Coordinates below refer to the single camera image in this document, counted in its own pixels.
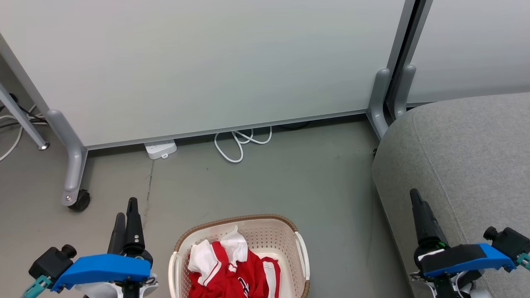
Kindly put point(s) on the grey fabric sofa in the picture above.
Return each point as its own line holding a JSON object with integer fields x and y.
{"x": 468, "y": 165}

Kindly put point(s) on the wide white partition panel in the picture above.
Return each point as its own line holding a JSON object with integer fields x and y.
{"x": 207, "y": 62}

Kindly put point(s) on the grey metal table leg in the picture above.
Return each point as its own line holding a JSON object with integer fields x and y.
{"x": 22, "y": 118}

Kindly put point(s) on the red garment with white collar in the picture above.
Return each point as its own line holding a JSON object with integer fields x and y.
{"x": 213, "y": 269}

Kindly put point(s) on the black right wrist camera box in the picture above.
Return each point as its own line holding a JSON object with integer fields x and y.
{"x": 511, "y": 242}

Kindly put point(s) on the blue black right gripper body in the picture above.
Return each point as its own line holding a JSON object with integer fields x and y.
{"x": 463, "y": 256}

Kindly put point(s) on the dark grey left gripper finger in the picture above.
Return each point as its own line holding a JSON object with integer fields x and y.
{"x": 134, "y": 227}
{"x": 118, "y": 236}

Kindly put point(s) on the narrow white partition panel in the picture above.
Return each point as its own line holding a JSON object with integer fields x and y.
{"x": 472, "y": 45}

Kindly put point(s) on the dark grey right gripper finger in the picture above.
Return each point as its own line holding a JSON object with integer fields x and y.
{"x": 426, "y": 227}

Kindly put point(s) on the white power strip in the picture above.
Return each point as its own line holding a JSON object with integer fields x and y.
{"x": 160, "y": 148}

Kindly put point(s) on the black caster wheel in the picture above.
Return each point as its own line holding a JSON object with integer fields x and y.
{"x": 81, "y": 201}

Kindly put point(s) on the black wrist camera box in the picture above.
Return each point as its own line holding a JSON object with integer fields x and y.
{"x": 511, "y": 242}
{"x": 49, "y": 263}

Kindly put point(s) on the long grey partition foot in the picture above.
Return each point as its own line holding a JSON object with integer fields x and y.
{"x": 73, "y": 157}

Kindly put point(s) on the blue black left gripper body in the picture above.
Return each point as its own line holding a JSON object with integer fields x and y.
{"x": 103, "y": 269}

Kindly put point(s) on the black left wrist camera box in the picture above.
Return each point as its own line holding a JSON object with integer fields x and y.
{"x": 49, "y": 263}

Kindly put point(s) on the cream plastic laundry basket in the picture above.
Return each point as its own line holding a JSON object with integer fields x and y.
{"x": 269, "y": 231}

